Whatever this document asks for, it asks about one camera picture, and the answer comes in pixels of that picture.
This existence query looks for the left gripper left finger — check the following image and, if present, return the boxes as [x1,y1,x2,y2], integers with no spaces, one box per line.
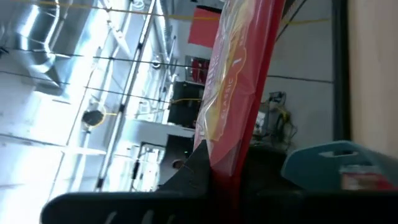
[157,139,216,194]

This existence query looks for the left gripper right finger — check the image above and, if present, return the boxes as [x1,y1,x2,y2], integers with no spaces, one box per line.
[241,146,301,194]

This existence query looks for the red popcorn bag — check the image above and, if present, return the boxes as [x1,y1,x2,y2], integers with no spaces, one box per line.
[193,0,286,190]
[339,165,397,191]

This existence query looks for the teal plastic basket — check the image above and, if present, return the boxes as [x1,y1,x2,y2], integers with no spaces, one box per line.
[280,140,398,191]

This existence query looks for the black monitor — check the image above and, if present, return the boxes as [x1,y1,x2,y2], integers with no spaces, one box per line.
[167,80,205,129]

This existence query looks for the red stacked bins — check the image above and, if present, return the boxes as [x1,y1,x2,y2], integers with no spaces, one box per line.
[190,57,210,85]

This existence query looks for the orange panel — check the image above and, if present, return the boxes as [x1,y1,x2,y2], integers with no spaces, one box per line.
[187,6,223,50]

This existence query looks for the equipment cart with cables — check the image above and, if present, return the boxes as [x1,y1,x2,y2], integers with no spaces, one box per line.
[253,91,299,149]

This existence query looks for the thin yellow cable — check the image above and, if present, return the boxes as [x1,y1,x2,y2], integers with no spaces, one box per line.
[169,97,203,104]

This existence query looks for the ceiling camera with yellow cable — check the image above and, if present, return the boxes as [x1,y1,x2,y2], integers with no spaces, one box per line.
[81,108,107,129]

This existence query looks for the black aluminium table frame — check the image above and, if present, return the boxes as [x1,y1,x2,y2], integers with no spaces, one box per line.
[331,0,351,141]

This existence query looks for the silver air duct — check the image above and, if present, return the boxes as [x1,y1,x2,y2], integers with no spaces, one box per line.
[12,0,74,97]

